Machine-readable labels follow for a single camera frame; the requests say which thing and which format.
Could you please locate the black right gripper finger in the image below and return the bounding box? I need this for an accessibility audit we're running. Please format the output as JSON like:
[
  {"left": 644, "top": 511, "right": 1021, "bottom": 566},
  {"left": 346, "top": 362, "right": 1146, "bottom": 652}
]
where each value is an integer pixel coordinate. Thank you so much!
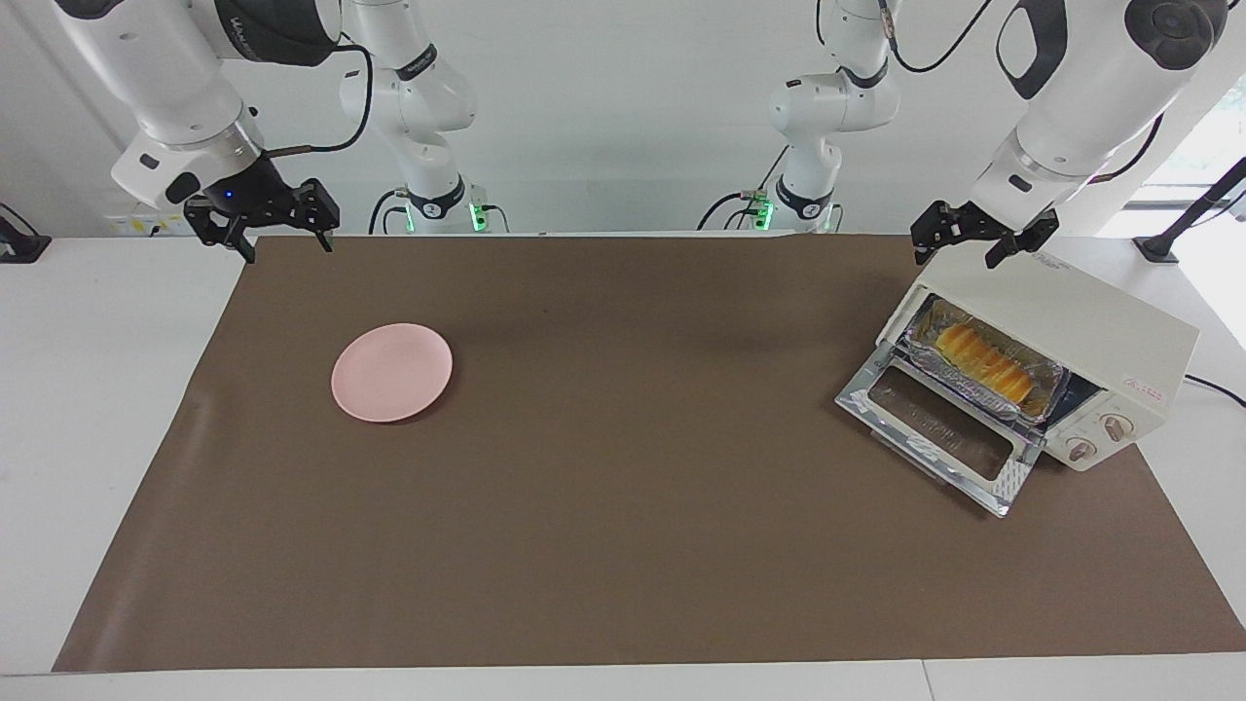
[
  {"left": 183, "top": 195, "right": 258, "bottom": 265},
  {"left": 295, "top": 178, "right": 343, "bottom": 255}
]

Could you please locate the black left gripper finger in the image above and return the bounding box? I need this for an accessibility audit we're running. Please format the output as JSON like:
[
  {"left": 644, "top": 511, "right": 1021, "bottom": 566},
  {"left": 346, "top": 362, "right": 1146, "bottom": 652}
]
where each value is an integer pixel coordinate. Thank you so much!
[
  {"left": 984, "top": 208, "right": 1061, "bottom": 270},
  {"left": 910, "top": 201, "right": 962, "bottom": 267}
]

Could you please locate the aluminium foil tray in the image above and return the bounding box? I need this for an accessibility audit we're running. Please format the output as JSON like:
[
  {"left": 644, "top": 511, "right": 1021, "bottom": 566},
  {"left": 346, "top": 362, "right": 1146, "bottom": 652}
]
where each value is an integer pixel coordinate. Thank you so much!
[{"left": 900, "top": 295, "right": 1071, "bottom": 425}]

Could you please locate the golden bread loaf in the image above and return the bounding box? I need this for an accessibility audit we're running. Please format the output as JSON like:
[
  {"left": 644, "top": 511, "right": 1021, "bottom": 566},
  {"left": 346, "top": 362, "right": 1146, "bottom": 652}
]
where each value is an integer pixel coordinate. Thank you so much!
[{"left": 934, "top": 322, "right": 1037, "bottom": 408}]

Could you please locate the white toaster oven casing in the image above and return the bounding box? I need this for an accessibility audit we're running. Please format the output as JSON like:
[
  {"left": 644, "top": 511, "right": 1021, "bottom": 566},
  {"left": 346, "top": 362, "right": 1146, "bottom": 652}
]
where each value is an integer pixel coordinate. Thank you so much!
[{"left": 876, "top": 243, "right": 1200, "bottom": 474}]

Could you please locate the glass oven door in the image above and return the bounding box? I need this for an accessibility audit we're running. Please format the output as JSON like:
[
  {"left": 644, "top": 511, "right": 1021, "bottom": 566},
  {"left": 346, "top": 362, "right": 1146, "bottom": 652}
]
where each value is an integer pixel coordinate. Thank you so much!
[{"left": 835, "top": 352, "right": 1048, "bottom": 518}]

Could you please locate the pink round plate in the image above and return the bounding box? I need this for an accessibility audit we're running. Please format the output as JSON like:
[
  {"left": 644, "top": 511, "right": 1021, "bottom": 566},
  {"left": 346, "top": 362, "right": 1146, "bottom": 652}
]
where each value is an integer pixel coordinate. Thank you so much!
[{"left": 331, "top": 323, "right": 454, "bottom": 424}]

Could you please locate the brown table mat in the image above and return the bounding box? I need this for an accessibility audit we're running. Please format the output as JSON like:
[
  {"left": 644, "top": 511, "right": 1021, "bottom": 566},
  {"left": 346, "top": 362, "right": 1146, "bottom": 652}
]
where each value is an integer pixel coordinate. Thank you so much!
[{"left": 54, "top": 234, "right": 1246, "bottom": 674}]

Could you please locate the white wall outlet box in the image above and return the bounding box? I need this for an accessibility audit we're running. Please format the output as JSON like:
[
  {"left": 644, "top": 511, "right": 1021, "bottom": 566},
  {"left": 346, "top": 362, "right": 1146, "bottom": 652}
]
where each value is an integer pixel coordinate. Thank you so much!
[{"left": 105, "top": 200, "right": 198, "bottom": 238}]

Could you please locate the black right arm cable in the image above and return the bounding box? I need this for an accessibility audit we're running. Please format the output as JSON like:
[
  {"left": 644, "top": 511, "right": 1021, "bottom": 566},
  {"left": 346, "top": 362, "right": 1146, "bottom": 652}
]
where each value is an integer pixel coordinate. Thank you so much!
[{"left": 263, "top": 44, "right": 377, "bottom": 158}]

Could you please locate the black camera stand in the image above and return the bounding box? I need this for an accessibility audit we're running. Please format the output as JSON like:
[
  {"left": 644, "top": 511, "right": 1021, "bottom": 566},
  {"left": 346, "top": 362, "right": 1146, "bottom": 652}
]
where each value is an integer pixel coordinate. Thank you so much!
[{"left": 1134, "top": 156, "right": 1246, "bottom": 265}]

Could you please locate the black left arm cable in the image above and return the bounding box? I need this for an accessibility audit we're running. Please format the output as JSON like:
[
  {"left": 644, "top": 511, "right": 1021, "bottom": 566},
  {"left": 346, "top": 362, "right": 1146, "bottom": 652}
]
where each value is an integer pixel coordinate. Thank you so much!
[{"left": 881, "top": 0, "right": 1004, "bottom": 76}]

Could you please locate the black clamp mount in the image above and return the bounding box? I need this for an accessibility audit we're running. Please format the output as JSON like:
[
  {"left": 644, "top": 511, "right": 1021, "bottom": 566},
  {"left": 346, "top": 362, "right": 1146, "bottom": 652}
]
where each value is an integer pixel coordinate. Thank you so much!
[{"left": 0, "top": 203, "right": 52, "bottom": 265}]

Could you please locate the black arm base cable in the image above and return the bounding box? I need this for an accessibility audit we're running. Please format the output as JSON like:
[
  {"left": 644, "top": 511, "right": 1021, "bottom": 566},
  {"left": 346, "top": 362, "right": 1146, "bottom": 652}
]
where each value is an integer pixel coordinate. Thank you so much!
[{"left": 696, "top": 146, "right": 791, "bottom": 233}]

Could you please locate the black oven power cord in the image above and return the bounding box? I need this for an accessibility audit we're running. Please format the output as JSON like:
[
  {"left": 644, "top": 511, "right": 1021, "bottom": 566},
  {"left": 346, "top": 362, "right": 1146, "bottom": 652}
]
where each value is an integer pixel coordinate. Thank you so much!
[{"left": 1183, "top": 374, "right": 1246, "bottom": 409}]

